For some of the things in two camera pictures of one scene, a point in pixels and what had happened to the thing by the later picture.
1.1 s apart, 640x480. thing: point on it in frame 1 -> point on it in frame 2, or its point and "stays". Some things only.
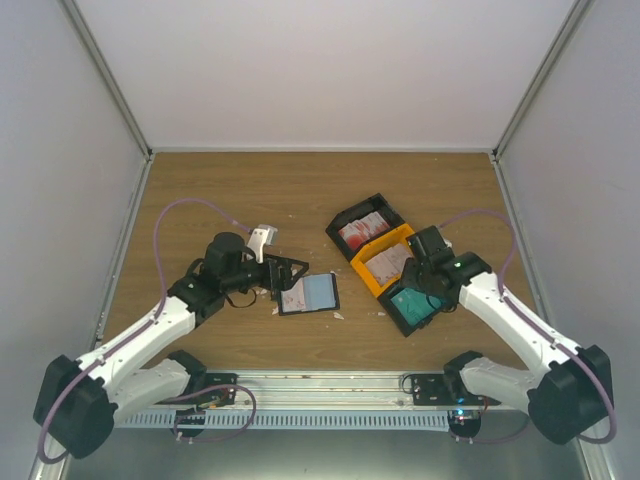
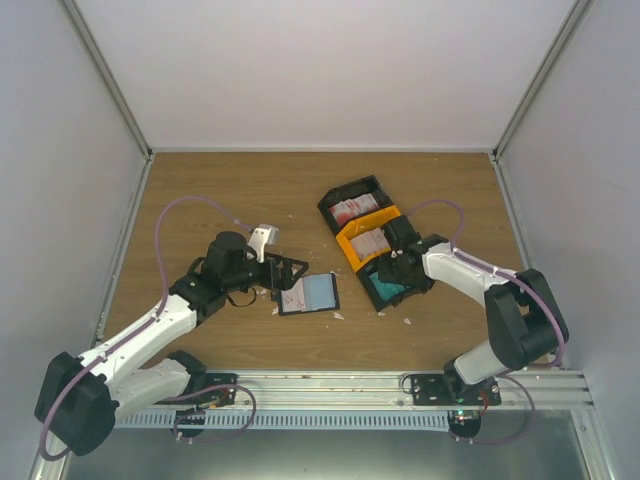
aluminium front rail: [318, 391] stays
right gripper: [409, 280] -> [386, 276]
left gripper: [284, 283] stays
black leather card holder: [318, 293] stays
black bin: [403, 324] -> [382, 294]
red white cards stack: [362, 229] -> [344, 210]
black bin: [356, 212] -> [350, 191]
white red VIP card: [294, 300] stays
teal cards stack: [414, 304] -> [385, 290]
